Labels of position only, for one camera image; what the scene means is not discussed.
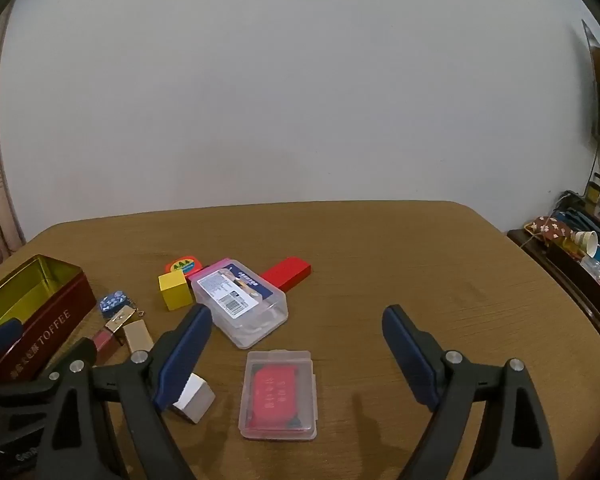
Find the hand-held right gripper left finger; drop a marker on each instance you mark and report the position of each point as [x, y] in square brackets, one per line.
[180, 360]

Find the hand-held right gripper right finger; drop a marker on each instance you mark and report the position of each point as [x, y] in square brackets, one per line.
[410, 355]

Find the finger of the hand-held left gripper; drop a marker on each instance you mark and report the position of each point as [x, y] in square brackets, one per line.
[0, 337]
[77, 352]

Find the red tin box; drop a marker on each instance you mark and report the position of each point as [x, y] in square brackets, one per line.
[55, 320]

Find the white wooden block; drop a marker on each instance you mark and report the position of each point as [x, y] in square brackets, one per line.
[197, 400]

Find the beige wooden block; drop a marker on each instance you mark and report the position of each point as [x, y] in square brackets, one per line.
[139, 337]

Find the gold metal clip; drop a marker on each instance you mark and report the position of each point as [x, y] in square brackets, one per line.
[121, 319]

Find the blue patterned small case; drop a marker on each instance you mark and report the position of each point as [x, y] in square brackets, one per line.
[112, 302]

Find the yellow wooden block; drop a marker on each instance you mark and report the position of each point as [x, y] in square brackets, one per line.
[175, 292]

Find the clear labelled plastic box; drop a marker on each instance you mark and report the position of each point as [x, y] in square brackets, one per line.
[240, 305]

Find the pink box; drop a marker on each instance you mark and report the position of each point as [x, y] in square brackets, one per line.
[215, 266]

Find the clear case with red card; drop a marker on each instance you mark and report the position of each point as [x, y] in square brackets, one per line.
[277, 395]

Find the red wooden block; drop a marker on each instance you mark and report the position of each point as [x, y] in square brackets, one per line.
[287, 272]

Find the tan tablecloth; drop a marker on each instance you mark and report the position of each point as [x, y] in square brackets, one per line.
[360, 260]

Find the dark wooden cabinet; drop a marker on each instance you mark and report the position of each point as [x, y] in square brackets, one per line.
[575, 280]

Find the floral cloth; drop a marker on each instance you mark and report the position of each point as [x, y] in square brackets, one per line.
[547, 230]

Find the clear plastic bottle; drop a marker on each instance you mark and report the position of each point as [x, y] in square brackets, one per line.
[597, 267]

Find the white paper cup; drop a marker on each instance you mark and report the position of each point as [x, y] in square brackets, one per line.
[586, 242]

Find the yellow and black bottle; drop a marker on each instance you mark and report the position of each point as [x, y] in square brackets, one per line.
[593, 190]

